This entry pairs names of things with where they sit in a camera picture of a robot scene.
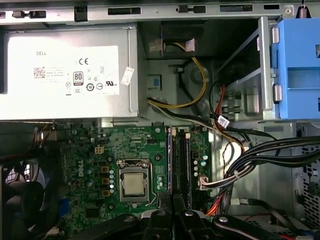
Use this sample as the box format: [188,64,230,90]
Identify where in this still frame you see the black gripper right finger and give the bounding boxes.
[173,192,290,240]

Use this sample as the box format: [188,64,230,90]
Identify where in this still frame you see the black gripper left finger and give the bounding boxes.
[72,191,174,240]

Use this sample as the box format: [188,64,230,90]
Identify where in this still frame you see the black RAM stick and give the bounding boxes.
[184,131,193,199]

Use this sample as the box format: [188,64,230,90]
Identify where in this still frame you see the silver CPU in socket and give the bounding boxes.
[117,158,154,203]

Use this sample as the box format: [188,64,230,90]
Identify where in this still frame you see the green motherboard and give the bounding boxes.
[57,124,213,226]

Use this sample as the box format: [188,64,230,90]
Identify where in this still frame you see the black case fan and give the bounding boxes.
[0,159,59,240]

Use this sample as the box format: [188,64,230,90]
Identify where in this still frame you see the grey power supply unit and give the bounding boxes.
[0,21,140,122]

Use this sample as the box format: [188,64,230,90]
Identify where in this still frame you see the black open PC case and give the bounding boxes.
[0,0,320,240]

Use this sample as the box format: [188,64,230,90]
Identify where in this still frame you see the tall blue drive carrier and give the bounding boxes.
[269,18,320,121]

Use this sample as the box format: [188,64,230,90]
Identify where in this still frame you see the orange wires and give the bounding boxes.
[205,192,227,217]

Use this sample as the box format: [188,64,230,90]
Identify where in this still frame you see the black cable bundle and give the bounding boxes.
[214,136,320,191]

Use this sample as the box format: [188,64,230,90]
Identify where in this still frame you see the yellow wire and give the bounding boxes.
[147,42,208,110]

